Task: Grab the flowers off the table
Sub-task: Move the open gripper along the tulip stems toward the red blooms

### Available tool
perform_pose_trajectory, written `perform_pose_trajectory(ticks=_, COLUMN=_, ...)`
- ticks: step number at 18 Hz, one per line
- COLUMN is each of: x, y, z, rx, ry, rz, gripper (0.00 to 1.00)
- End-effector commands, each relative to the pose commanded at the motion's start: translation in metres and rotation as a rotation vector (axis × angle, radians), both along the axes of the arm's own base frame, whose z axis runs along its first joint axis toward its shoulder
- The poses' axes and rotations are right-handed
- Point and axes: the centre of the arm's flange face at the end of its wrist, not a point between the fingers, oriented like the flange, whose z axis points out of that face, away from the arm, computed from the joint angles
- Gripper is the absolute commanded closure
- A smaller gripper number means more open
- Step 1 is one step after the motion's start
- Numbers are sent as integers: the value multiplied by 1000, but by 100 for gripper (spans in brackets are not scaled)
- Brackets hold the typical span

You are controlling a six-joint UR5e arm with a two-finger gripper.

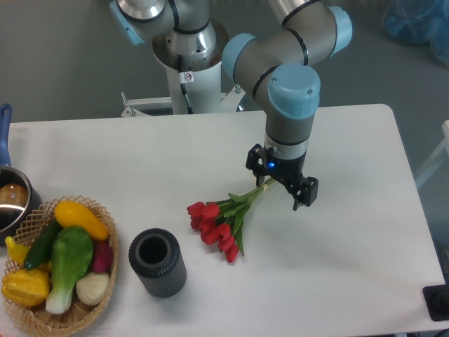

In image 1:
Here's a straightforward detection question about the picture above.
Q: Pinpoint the black device at table edge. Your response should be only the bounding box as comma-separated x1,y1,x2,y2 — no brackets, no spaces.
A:
422,284,448,322

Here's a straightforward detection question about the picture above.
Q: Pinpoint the blue plastic bag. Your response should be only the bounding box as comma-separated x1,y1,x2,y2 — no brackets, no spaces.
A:
381,1,448,66

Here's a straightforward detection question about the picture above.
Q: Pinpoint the dark green cucumber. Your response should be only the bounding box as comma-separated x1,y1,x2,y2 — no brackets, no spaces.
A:
23,218,62,270

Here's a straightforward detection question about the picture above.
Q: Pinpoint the small yellow gourd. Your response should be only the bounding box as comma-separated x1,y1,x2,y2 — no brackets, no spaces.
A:
5,236,29,265

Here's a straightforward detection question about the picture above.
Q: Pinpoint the woven wicker basket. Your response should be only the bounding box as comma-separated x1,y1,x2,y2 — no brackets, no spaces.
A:
1,196,119,336

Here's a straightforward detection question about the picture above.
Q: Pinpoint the white frame at right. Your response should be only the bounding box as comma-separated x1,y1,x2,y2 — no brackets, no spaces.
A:
415,120,448,189

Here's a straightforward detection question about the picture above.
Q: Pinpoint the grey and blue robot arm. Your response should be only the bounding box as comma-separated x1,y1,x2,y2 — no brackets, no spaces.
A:
109,1,352,206

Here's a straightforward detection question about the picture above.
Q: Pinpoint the red radish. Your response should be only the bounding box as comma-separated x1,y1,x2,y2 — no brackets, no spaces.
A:
91,242,114,273

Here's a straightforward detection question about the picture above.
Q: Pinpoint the yellow bell pepper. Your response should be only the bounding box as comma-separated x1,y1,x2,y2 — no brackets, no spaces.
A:
1,270,50,307

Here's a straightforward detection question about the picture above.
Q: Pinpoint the red tulip bouquet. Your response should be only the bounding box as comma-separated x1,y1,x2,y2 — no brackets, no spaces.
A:
187,178,274,264

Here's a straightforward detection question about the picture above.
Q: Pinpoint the black cable on pedestal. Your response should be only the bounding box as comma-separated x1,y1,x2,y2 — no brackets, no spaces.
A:
177,54,194,115

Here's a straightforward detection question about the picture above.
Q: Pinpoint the green bok choy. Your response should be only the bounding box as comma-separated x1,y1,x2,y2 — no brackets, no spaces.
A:
46,226,93,315

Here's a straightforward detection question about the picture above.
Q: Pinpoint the yellow squash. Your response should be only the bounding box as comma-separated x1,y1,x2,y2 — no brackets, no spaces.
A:
54,200,109,241

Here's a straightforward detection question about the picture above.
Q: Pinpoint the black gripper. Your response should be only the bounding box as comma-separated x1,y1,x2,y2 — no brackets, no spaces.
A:
246,144,319,211

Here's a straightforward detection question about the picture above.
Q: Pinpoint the dark grey ribbed vase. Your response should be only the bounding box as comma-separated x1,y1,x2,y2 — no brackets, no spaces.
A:
128,228,187,298

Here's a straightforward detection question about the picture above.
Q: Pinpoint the white garlic bulb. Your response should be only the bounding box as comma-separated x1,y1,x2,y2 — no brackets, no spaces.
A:
76,272,109,305

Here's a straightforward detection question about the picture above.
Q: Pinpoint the blue handled saucepan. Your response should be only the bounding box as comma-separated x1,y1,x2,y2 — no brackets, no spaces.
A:
1,103,41,247

